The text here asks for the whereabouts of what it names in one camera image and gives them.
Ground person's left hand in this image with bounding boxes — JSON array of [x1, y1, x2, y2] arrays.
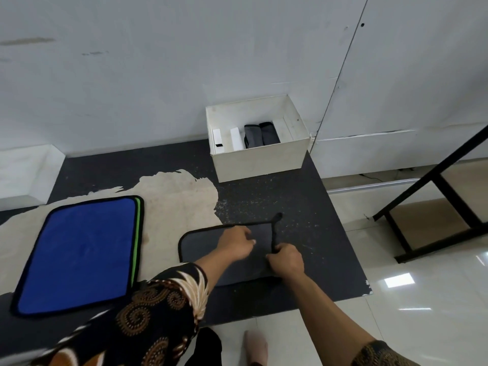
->
[[216, 226, 257, 262]]

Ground person's right hand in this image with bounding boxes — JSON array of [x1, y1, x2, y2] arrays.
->
[[265, 242, 306, 280]]

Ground yellow microfibre cloth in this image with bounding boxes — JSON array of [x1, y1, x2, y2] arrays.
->
[[178, 212, 284, 289]]

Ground white box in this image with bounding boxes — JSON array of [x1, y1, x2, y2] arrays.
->
[[205, 94, 312, 184]]

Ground stack of microfibre cloths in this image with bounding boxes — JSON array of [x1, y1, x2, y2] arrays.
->
[[9, 195, 145, 318]]

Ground person's right forearm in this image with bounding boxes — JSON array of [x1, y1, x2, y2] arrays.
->
[[283, 273, 377, 366]]

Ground person's left forearm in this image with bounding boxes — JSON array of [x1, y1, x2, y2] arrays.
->
[[193, 250, 238, 299]]

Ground person's right foot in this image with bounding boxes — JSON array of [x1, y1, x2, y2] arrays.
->
[[243, 330, 269, 366]]

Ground person's dark trousers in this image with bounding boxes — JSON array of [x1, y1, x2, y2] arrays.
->
[[182, 327, 223, 366]]

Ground person's patterned left sleeve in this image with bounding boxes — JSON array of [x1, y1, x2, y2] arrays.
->
[[30, 262, 210, 366]]

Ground person's patterned sleeve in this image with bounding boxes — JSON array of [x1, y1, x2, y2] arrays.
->
[[350, 340, 421, 366], [30, 262, 210, 366]]

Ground person's patterned right sleeve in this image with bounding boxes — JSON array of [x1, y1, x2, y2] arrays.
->
[[350, 340, 421, 366]]

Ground white flat box lid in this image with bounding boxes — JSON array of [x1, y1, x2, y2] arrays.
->
[[0, 144, 67, 212]]

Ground metal floor rail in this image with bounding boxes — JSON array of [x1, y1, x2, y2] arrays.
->
[[327, 178, 421, 195]]

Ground black stool frame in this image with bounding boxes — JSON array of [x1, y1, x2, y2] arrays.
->
[[373, 125, 488, 264]]

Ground black cable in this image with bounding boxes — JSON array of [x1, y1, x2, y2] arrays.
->
[[358, 167, 417, 178]]

